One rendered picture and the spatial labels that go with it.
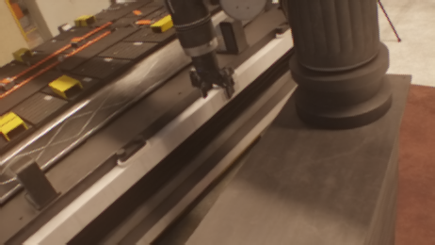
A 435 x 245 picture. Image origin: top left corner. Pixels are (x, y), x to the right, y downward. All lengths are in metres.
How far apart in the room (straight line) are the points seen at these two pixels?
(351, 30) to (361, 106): 0.18
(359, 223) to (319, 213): 0.07
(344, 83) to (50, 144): 0.87
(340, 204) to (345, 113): 0.24
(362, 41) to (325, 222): 0.38
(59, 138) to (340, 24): 0.88
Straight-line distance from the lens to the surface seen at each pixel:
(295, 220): 0.69
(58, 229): 1.06
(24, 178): 1.02
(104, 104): 1.27
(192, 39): 1.02
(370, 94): 0.88
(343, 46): 0.79
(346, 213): 0.69
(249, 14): 0.82
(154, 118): 1.19
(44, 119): 1.25
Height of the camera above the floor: 1.43
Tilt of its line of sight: 32 degrees down
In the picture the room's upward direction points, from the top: 19 degrees counter-clockwise
